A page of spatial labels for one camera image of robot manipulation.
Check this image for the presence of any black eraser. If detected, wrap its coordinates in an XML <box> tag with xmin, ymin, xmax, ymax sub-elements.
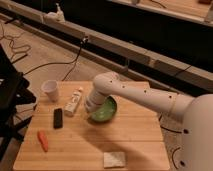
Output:
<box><xmin>53</xmin><ymin>108</ymin><xmax>63</xmax><ymax>129</ymax></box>

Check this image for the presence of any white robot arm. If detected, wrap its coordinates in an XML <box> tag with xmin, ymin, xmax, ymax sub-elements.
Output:
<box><xmin>85</xmin><ymin>72</ymin><xmax>213</xmax><ymax>171</ymax></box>

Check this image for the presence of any green bowl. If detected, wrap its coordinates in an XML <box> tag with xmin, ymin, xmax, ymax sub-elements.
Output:
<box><xmin>90</xmin><ymin>96</ymin><xmax>117</xmax><ymax>123</ymax></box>

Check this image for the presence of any white paper cup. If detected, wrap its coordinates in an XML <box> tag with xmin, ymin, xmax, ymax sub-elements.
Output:
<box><xmin>41</xmin><ymin>80</ymin><xmax>59</xmax><ymax>102</ymax></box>

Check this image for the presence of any orange carrot toy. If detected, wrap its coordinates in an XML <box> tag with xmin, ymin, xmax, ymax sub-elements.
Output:
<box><xmin>37</xmin><ymin>131</ymin><xmax>48</xmax><ymax>152</ymax></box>

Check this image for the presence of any white sponge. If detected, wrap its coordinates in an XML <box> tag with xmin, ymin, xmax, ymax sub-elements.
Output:
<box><xmin>103</xmin><ymin>152</ymin><xmax>126</xmax><ymax>168</ymax></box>

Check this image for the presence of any black floor cable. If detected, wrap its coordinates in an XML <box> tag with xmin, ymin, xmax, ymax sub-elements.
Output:
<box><xmin>23</xmin><ymin>37</ymin><xmax>90</xmax><ymax>82</ymax></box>

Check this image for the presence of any black cables right floor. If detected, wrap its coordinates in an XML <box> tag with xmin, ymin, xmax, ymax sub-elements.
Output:
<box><xmin>158</xmin><ymin>113</ymin><xmax>184</xmax><ymax>166</ymax></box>

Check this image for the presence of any white clamp on rail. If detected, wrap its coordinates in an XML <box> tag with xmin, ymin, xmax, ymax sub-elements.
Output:
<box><xmin>45</xmin><ymin>4</ymin><xmax>65</xmax><ymax>22</ymax></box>

